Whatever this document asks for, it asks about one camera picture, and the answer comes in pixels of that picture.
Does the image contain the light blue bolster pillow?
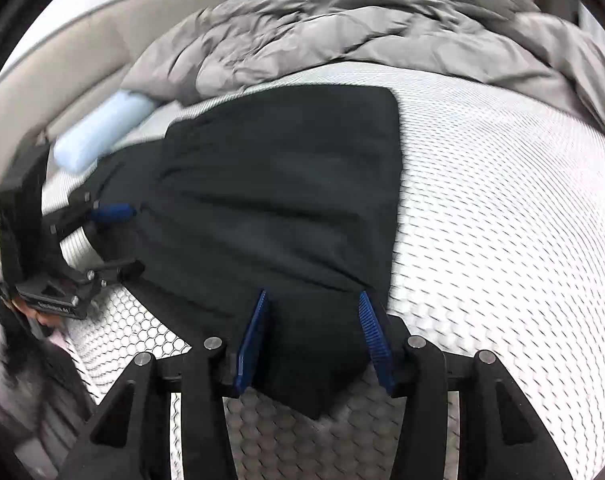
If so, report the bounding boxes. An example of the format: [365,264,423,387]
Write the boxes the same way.
[53,90,159,174]

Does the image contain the person's left hand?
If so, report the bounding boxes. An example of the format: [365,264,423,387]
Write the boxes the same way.
[10,297,63,338]

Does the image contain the grey rumpled duvet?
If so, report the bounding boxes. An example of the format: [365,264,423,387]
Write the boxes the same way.
[122,0,605,133]

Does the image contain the black pants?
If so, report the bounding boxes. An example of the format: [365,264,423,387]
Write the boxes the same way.
[74,84,402,418]

